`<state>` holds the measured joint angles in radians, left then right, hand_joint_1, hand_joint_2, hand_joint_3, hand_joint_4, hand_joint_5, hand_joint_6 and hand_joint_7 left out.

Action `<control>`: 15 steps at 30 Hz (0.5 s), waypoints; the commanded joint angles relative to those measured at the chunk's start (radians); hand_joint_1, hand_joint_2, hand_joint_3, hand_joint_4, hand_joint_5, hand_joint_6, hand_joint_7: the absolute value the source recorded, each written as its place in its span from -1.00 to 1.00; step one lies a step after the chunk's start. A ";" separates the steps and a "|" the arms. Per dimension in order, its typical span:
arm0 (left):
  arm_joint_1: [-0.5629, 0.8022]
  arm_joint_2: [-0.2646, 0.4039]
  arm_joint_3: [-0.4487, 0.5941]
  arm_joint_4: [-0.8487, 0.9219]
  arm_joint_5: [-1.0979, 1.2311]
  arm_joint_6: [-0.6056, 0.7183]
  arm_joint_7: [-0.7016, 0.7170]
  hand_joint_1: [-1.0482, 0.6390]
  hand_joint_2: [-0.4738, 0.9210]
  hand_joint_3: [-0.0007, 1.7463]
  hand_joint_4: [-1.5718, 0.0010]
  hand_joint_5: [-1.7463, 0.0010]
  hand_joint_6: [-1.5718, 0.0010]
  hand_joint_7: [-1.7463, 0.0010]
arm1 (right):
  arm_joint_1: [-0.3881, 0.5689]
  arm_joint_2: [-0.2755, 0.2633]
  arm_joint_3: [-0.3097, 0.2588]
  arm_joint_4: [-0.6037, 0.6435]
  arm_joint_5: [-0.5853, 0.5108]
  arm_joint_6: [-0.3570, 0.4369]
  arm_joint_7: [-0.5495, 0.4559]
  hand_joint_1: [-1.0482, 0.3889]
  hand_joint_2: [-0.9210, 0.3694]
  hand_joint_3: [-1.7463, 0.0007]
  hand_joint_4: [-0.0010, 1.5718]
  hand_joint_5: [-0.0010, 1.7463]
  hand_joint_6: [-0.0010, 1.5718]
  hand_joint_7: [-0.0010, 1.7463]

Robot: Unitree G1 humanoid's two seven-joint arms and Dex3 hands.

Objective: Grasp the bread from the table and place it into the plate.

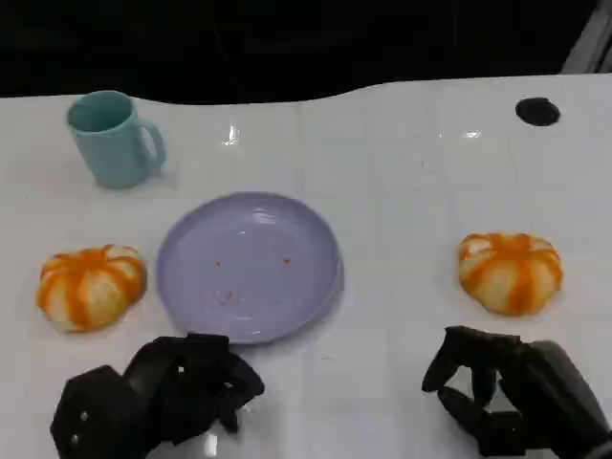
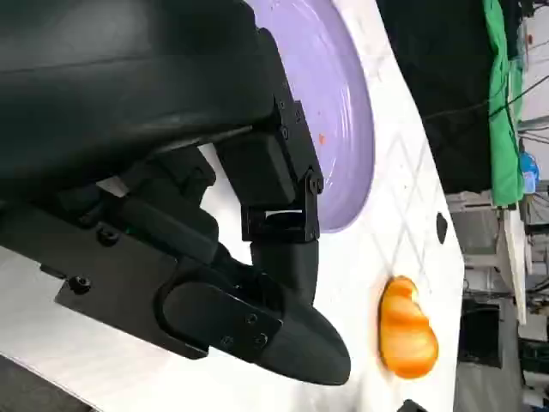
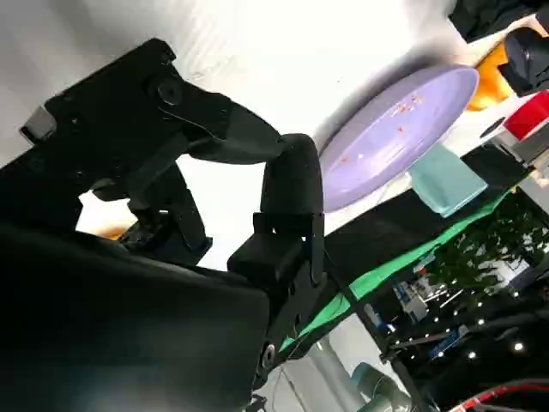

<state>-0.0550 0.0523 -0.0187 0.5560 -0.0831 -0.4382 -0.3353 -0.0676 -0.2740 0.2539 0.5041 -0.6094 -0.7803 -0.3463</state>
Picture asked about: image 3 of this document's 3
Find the red block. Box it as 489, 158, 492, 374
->
504, 89, 549, 141

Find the pale green mug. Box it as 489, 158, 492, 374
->
409, 143, 489, 218

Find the orange white toy bread roll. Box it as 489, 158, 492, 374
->
92, 222, 130, 242
466, 42, 516, 112

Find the green leafy plant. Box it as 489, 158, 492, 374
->
428, 188, 549, 301

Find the red cable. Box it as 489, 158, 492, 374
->
454, 377, 549, 412

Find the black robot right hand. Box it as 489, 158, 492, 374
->
0, 37, 341, 412

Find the black round table grommet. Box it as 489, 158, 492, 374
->
479, 121, 508, 141

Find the black cloth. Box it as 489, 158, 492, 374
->
319, 145, 535, 270

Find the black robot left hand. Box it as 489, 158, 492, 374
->
504, 23, 549, 98

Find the black stand frame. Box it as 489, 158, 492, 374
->
321, 248, 471, 412

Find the lilac plate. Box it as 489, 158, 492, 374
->
319, 64, 480, 215

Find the green cloth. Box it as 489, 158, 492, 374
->
278, 188, 516, 361

